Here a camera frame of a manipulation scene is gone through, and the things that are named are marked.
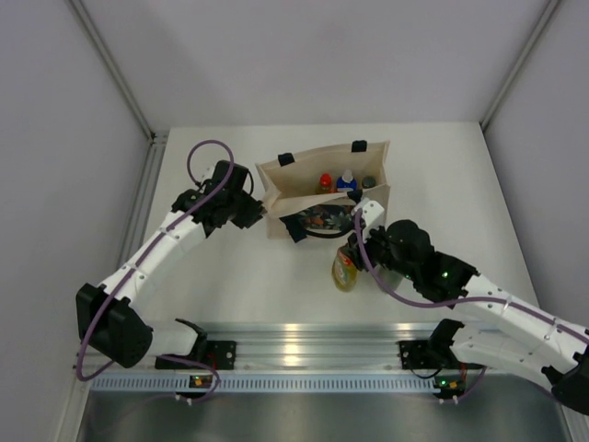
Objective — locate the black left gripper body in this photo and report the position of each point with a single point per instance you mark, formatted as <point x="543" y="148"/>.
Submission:
<point x="240" y="211"/>

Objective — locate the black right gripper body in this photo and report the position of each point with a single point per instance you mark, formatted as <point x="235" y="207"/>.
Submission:
<point x="379" y="252"/>

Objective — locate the green pump bottle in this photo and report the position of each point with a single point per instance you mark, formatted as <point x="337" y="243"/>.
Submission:
<point x="390" y="279"/>

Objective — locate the yellow bottle red cap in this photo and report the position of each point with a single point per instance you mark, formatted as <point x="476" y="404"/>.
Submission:
<point x="344" y="272"/>
<point x="325" y="184"/>

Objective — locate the beige canvas tote bag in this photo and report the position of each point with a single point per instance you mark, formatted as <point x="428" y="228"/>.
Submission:
<point x="307" y="193"/>

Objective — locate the blue pump bottle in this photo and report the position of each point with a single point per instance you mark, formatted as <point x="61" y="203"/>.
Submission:
<point x="346" y="182"/>

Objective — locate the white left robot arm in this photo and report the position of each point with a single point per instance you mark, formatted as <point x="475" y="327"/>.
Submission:
<point x="109" y="314"/>

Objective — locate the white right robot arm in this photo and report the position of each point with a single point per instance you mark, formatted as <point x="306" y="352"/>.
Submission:
<point x="522" y="339"/>

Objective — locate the clear bottle dark cap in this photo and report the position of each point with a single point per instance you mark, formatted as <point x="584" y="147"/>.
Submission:
<point x="368" y="182"/>

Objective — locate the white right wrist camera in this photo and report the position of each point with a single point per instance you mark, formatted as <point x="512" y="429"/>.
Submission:
<point x="372" y="215"/>

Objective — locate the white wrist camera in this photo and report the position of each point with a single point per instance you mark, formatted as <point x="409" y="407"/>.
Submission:
<point x="204" y="172"/>
<point x="372" y="215"/>

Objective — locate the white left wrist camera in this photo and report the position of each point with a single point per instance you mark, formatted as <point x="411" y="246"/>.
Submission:
<point x="204" y="172"/>

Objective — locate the left aluminium frame post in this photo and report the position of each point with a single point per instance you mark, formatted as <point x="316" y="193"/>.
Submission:
<point x="96" y="40"/>

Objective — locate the aluminium frame post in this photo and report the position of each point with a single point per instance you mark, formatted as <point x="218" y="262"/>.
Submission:
<point x="96" y="40"/>
<point x="527" y="48"/>

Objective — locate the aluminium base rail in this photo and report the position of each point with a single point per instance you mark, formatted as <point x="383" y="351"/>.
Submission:
<point x="263" y="347"/>

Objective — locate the white slotted cable duct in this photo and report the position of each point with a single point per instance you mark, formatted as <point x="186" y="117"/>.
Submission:
<point x="262" y="383"/>

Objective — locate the right aluminium frame post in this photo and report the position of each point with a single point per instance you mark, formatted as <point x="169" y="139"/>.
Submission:
<point x="527" y="48"/>

